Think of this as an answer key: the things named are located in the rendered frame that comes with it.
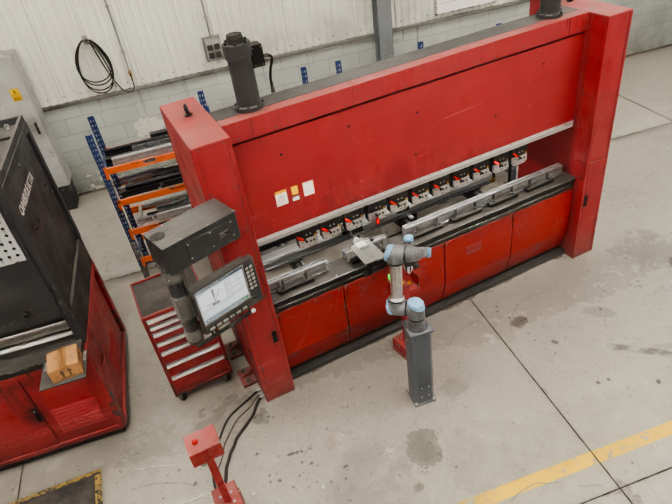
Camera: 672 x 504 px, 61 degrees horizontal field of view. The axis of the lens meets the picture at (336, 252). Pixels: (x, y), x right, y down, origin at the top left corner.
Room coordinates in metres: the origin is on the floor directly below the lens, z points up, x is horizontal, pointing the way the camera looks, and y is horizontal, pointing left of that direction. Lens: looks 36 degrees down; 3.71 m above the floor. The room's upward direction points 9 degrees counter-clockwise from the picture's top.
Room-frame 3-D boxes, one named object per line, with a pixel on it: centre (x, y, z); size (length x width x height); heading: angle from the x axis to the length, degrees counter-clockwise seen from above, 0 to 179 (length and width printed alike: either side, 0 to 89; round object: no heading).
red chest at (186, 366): (3.53, 1.33, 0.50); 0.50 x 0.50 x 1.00; 21
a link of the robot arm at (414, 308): (2.95, -0.49, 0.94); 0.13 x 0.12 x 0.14; 69
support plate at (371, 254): (3.61, -0.24, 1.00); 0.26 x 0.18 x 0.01; 21
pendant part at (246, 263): (2.86, 0.74, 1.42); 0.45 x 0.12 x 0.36; 127
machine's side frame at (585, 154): (4.73, -2.25, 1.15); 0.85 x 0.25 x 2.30; 21
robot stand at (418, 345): (2.95, -0.49, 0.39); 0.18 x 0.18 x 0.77; 12
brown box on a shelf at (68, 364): (2.84, 1.94, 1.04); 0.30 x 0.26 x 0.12; 102
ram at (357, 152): (3.98, -0.80, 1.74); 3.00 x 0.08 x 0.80; 111
